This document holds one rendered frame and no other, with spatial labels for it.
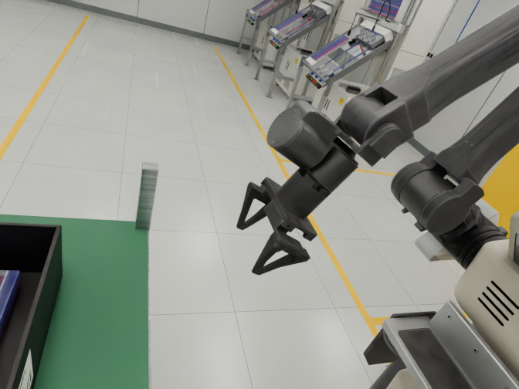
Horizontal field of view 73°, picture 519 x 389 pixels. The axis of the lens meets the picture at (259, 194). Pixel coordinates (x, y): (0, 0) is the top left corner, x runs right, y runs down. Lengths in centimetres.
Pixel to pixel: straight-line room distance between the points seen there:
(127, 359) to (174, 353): 113
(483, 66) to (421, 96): 9
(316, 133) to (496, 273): 36
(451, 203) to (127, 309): 54
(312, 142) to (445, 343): 43
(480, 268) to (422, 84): 32
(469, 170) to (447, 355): 30
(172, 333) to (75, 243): 109
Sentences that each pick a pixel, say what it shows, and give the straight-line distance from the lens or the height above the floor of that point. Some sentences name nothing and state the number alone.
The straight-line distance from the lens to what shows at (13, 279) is 64.
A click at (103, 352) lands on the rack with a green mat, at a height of 95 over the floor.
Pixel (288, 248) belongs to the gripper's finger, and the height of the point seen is 118.
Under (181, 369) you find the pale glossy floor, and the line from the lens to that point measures 169.
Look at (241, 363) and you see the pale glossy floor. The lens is 176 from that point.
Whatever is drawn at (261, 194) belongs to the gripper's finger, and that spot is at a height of 118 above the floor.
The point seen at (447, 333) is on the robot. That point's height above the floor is 106.
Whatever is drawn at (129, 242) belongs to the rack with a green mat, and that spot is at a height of 95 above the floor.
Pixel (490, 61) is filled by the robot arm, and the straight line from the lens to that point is 54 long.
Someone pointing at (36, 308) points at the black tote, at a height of 106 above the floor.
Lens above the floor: 147
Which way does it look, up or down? 32 degrees down
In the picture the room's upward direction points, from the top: 19 degrees clockwise
